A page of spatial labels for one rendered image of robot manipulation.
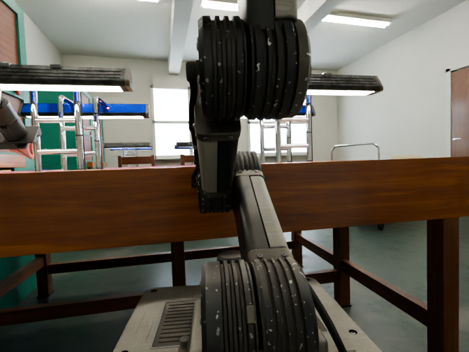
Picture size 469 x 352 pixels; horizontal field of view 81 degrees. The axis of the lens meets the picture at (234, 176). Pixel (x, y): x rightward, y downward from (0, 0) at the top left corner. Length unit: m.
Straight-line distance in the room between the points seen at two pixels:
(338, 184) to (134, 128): 5.54
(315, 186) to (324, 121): 6.55
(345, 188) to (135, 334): 0.61
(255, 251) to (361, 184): 0.55
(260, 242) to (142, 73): 6.07
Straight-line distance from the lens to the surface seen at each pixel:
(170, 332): 0.56
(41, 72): 1.11
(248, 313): 0.29
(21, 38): 2.32
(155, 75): 6.33
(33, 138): 0.96
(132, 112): 1.58
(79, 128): 1.23
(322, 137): 7.23
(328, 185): 0.79
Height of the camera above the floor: 0.77
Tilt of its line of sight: 3 degrees down
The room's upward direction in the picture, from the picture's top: 2 degrees counter-clockwise
